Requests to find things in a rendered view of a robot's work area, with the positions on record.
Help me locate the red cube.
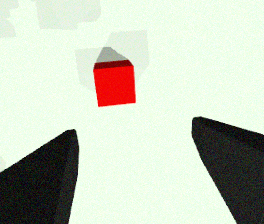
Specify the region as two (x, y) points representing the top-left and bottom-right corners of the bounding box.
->
(93, 59), (136, 107)

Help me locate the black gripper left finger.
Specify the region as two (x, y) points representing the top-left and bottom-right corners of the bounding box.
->
(0, 129), (79, 224)

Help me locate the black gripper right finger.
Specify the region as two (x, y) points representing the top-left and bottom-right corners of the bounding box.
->
(192, 116), (264, 224)

